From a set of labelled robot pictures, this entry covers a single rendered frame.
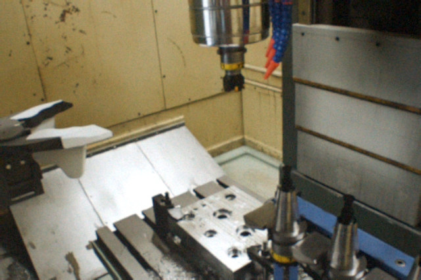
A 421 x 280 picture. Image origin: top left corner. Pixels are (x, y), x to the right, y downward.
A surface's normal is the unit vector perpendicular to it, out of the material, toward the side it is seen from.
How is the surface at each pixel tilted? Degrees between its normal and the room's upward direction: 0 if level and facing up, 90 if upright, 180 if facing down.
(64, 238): 24
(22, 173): 90
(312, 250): 0
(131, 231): 0
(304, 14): 90
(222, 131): 90
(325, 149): 90
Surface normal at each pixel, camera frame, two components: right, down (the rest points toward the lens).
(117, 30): 0.58, 0.30
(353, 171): -0.83, 0.30
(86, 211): 0.18, -0.71
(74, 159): 0.04, 0.42
